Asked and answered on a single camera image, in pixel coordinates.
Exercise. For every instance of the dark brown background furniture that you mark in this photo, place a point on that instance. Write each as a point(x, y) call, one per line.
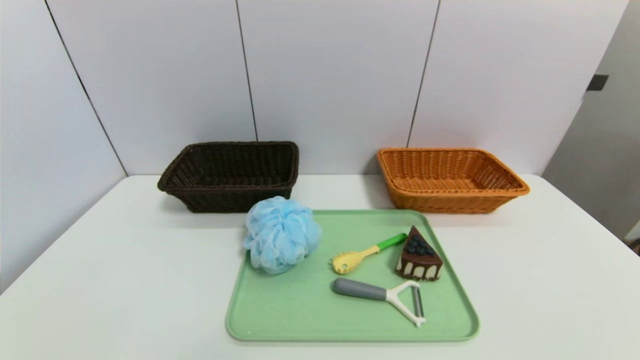
point(635, 246)

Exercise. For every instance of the dark brown wicker basket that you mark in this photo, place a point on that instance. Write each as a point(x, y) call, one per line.
point(225, 197)

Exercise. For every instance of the dark wall fixture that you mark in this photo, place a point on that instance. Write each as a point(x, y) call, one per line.
point(597, 82)

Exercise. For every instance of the yellow green pasta spoon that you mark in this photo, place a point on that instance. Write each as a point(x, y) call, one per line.
point(347, 261)

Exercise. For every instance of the chocolate blueberry cake slice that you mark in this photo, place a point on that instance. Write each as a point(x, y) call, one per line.
point(417, 260)

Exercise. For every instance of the orange wicker basket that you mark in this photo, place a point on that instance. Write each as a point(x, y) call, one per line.
point(450, 200)

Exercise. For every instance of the light green plastic tray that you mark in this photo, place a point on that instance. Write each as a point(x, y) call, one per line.
point(300, 305)

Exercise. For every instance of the light blue bath loofah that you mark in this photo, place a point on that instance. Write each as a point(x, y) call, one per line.
point(280, 235)

